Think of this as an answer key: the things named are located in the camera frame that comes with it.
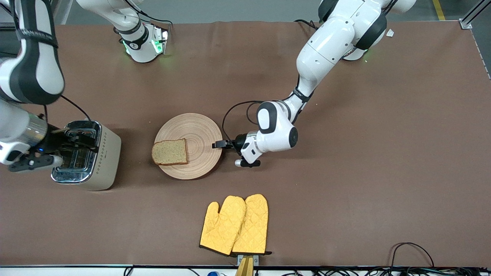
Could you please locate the round wooden plate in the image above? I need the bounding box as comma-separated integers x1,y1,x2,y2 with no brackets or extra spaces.
153,113,223,180

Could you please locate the brown toast slice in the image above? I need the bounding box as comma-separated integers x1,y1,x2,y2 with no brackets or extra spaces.
152,138,189,166

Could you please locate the silver beige toaster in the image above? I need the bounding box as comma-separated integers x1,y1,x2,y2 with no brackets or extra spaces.
51,120,122,191

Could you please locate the yellow quilted oven mitt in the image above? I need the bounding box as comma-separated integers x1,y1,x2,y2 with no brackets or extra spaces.
232,194,272,256
199,196,246,256

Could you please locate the brown table cover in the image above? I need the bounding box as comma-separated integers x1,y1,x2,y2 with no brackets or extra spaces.
0,20,491,267

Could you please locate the yellow wooden stick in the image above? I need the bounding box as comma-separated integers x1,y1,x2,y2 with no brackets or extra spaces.
235,256,254,276

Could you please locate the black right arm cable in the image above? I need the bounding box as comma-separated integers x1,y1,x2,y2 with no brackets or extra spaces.
42,94,92,122

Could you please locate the aluminium frame profile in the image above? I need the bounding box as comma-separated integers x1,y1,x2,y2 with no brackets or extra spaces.
460,0,491,30
52,0,73,24

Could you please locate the black left base cable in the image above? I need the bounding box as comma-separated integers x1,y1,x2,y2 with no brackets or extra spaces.
294,19,321,31

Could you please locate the black base cable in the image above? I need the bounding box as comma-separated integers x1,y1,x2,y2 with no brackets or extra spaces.
123,0,173,26
294,19,321,31

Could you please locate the black right base cable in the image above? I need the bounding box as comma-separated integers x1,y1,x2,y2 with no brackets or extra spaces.
123,0,173,26

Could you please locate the black looped cable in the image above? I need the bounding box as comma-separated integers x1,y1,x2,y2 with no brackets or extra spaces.
390,242,435,268

